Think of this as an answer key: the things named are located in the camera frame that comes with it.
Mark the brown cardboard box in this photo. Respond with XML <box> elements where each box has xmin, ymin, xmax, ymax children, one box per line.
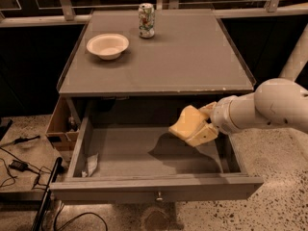
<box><xmin>46</xmin><ymin>98</ymin><xmax>79</xmax><ymax>162</ymax></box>

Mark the black cable on floor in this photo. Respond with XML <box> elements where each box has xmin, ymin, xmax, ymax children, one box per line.
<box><xmin>0</xmin><ymin>146</ymin><xmax>54</xmax><ymax>191</ymax></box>

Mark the black tool on floor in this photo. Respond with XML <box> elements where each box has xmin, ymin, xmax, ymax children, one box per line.
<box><xmin>0</xmin><ymin>135</ymin><xmax>40</xmax><ymax>147</ymax></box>

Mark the crumpled white paper scrap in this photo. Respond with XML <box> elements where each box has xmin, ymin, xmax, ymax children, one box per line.
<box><xmin>82</xmin><ymin>154</ymin><xmax>98</xmax><ymax>177</ymax></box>

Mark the metal railing frame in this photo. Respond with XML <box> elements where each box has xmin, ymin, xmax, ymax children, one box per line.
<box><xmin>0</xmin><ymin>0</ymin><xmax>308</xmax><ymax>29</ymax></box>

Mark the metal drawer knob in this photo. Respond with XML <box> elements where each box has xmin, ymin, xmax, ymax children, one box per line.
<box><xmin>155</xmin><ymin>192</ymin><xmax>164</xmax><ymax>204</ymax></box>

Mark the white bowl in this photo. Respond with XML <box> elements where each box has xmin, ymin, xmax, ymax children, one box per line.
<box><xmin>87</xmin><ymin>34</ymin><xmax>129</xmax><ymax>61</ymax></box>

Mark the printed drink can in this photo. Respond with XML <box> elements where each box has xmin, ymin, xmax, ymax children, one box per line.
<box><xmin>138</xmin><ymin>3</ymin><xmax>155</xmax><ymax>39</ymax></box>

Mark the yellow sponge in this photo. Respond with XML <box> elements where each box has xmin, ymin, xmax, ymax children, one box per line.
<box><xmin>168</xmin><ymin>105</ymin><xmax>208</xmax><ymax>141</ymax></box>

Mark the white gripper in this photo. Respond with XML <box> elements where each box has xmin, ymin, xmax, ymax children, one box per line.
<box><xmin>185</xmin><ymin>95</ymin><xmax>239</xmax><ymax>147</ymax></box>

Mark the black pole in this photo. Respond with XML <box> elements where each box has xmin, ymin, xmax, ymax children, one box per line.
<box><xmin>31</xmin><ymin>157</ymin><xmax>63</xmax><ymax>231</ymax></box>

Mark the grey cabinet with counter top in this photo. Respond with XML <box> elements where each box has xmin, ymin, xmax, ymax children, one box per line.
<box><xmin>58</xmin><ymin>10</ymin><xmax>255</xmax><ymax>98</ymax></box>

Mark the black power adapter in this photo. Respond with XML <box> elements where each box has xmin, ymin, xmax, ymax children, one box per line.
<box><xmin>9</xmin><ymin>160</ymin><xmax>28</xmax><ymax>172</ymax></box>

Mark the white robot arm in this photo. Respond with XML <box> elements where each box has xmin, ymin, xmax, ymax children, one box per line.
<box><xmin>186</xmin><ymin>26</ymin><xmax>308</xmax><ymax>147</ymax></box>

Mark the grey open top drawer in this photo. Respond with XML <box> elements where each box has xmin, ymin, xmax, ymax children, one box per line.
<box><xmin>51</xmin><ymin>111</ymin><xmax>263</xmax><ymax>204</ymax></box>

